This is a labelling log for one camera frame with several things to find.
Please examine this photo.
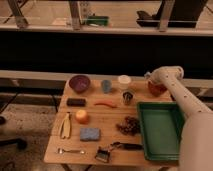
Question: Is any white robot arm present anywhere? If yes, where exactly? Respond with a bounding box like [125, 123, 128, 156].
[149, 66, 213, 171]

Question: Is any purple bowl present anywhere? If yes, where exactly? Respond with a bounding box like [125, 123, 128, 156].
[69, 75, 90, 93]

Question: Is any red bowl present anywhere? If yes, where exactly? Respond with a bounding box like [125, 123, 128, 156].
[148, 81, 167, 97]

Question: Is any blue cup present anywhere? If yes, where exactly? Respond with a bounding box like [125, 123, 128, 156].
[101, 80, 112, 94]

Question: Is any white cup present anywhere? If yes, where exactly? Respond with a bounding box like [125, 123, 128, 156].
[118, 75, 131, 90]

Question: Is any orange carrot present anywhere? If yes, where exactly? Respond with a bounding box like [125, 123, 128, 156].
[94, 101, 117, 108]

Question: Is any metal cup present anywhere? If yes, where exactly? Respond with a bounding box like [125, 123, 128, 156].
[123, 91, 133, 105]

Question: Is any wooden table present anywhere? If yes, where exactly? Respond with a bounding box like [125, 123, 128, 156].
[44, 79, 171, 165]

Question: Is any dark brown block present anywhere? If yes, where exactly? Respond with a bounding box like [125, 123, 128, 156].
[66, 98, 86, 107]

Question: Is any orange apple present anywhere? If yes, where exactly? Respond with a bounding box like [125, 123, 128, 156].
[75, 110, 89, 124]

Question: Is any blue sponge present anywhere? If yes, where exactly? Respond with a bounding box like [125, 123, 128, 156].
[80, 128, 100, 141]

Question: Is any green box in background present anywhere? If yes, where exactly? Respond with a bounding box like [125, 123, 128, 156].
[86, 15, 109, 26]

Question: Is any green tray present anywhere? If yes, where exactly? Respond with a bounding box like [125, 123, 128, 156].
[137, 102, 185, 162]

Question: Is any black handled peeler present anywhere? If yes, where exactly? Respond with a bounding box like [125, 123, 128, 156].
[95, 142, 143, 163]

